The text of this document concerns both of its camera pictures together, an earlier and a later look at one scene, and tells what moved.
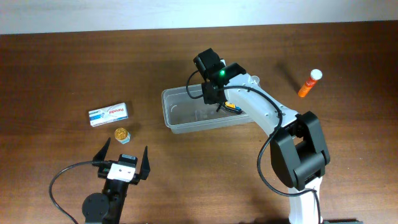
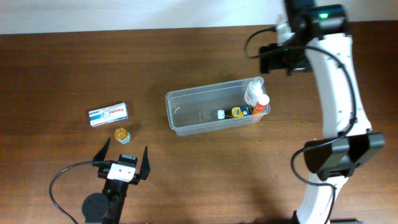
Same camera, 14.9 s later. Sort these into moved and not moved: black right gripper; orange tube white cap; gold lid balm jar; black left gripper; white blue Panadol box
Moved: black right gripper; orange tube white cap
Not moved: black left gripper; white blue Panadol box; gold lid balm jar
